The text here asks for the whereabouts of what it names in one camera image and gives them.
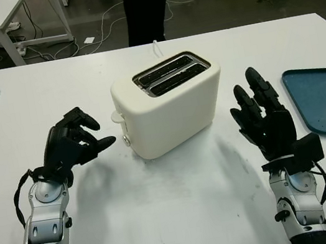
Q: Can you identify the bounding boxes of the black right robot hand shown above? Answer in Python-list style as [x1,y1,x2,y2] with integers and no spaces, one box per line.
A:
[223,61,302,169]

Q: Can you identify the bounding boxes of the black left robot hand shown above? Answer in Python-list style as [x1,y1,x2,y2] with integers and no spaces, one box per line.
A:
[35,101,122,181]

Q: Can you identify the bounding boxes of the cream white toaster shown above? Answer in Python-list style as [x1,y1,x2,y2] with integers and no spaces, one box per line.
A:
[101,45,235,165]

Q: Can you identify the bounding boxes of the person in beige jacket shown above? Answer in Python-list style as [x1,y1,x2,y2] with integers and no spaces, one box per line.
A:
[118,0,182,48]

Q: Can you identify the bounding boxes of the blue plastic tray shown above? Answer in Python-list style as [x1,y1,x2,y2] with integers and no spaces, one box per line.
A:
[279,63,326,146]

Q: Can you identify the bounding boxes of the white office desk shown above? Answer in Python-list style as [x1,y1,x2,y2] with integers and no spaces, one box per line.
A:
[0,0,78,70]

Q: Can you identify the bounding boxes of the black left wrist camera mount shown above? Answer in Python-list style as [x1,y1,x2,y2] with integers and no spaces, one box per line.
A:
[39,130,103,181]

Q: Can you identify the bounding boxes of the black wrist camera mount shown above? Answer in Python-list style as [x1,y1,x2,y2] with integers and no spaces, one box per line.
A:
[39,130,103,181]
[256,131,326,181]

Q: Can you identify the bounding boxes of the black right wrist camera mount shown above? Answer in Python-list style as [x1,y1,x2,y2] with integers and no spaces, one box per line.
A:
[256,131,326,181]

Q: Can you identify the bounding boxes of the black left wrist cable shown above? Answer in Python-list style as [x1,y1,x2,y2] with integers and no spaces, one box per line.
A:
[9,161,81,226]

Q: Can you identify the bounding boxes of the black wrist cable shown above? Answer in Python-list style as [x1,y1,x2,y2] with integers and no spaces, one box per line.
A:
[9,161,81,226]
[310,159,326,206]

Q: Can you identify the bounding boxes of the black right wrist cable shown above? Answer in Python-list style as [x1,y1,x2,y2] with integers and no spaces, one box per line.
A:
[310,159,326,206]

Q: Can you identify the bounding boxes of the long white floor cable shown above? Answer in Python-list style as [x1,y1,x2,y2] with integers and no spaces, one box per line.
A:
[44,0,203,60]

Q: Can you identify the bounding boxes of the white toaster power cord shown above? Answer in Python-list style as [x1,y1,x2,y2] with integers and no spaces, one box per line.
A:
[151,38,165,59]

